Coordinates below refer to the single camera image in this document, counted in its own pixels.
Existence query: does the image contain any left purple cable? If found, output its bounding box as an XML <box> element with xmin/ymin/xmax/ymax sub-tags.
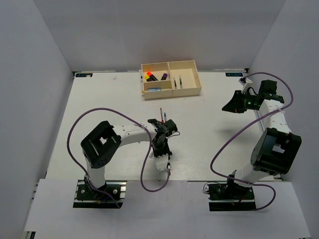
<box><xmin>67</xmin><ymin>108</ymin><xmax>180</xmax><ymax>208</ymax></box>

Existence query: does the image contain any blue clear highlighter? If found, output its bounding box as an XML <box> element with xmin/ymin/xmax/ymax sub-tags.
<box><xmin>147</xmin><ymin>88</ymin><xmax>161</xmax><ymax>92</ymax></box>

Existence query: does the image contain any orange cap highlighter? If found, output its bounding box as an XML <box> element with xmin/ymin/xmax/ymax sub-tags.
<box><xmin>147</xmin><ymin>72</ymin><xmax>158</xmax><ymax>81</ymax></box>

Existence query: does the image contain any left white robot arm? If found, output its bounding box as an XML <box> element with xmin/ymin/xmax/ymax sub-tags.
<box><xmin>81</xmin><ymin>119</ymin><xmax>177</xmax><ymax>199</ymax></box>

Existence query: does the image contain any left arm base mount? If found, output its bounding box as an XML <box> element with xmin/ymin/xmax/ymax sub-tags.
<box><xmin>73</xmin><ymin>180</ymin><xmax>126</xmax><ymax>209</ymax></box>

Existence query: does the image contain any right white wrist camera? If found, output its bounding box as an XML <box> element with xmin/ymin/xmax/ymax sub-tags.
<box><xmin>239</xmin><ymin>77</ymin><xmax>253</xmax><ymax>94</ymax></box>

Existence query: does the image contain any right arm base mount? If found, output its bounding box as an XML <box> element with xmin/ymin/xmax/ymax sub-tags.
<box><xmin>203</xmin><ymin>181</ymin><xmax>256</xmax><ymax>212</ymax></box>

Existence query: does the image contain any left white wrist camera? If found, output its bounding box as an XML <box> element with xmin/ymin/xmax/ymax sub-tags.
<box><xmin>155</xmin><ymin>154</ymin><xmax>171</xmax><ymax>172</ymax></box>

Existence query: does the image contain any purple cable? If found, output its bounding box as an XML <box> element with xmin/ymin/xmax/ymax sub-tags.
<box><xmin>67</xmin><ymin>108</ymin><xmax>180</xmax><ymax>208</ymax></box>
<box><xmin>210</xmin><ymin>72</ymin><xmax>294</xmax><ymax>211</ymax></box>

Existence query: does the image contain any wooden compartment box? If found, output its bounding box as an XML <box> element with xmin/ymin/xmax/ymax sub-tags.
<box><xmin>141</xmin><ymin>60</ymin><xmax>202</xmax><ymax>100</ymax></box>

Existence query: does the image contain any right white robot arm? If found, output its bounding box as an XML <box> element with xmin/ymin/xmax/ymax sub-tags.
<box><xmin>222</xmin><ymin>78</ymin><xmax>302</xmax><ymax>199</ymax></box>

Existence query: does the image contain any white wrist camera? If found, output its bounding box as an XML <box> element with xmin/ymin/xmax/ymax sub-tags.
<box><xmin>155</xmin><ymin>154</ymin><xmax>171</xmax><ymax>172</ymax></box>
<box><xmin>239</xmin><ymin>77</ymin><xmax>253</xmax><ymax>94</ymax></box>

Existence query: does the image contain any green clear pen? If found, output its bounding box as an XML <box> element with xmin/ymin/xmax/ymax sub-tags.
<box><xmin>178</xmin><ymin>75</ymin><xmax>183</xmax><ymax>89</ymax></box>

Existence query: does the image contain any red pen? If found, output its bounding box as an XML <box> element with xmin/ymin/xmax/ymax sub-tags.
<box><xmin>160</xmin><ymin>108</ymin><xmax>164</xmax><ymax>123</ymax></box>

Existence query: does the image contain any table logo sticker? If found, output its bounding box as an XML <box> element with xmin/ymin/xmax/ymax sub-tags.
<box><xmin>75</xmin><ymin>73</ymin><xmax>93</xmax><ymax>78</ymax></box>
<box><xmin>225</xmin><ymin>72</ymin><xmax>243</xmax><ymax>77</ymax></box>

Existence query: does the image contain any right table logo sticker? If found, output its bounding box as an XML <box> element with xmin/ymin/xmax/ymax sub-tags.
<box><xmin>225</xmin><ymin>72</ymin><xmax>243</xmax><ymax>77</ymax></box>

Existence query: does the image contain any purple cap highlighter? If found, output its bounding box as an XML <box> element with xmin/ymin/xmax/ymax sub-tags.
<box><xmin>161</xmin><ymin>73</ymin><xmax>167</xmax><ymax>81</ymax></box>

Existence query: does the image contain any black clear pen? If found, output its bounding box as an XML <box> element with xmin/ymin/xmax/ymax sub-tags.
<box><xmin>173</xmin><ymin>77</ymin><xmax>177</xmax><ymax>89</ymax></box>

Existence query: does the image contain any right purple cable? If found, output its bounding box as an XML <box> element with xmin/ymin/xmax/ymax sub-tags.
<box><xmin>210</xmin><ymin>72</ymin><xmax>294</xmax><ymax>211</ymax></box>

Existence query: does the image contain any left table logo sticker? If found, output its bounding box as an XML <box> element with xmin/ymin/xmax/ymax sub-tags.
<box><xmin>75</xmin><ymin>73</ymin><xmax>93</xmax><ymax>78</ymax></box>

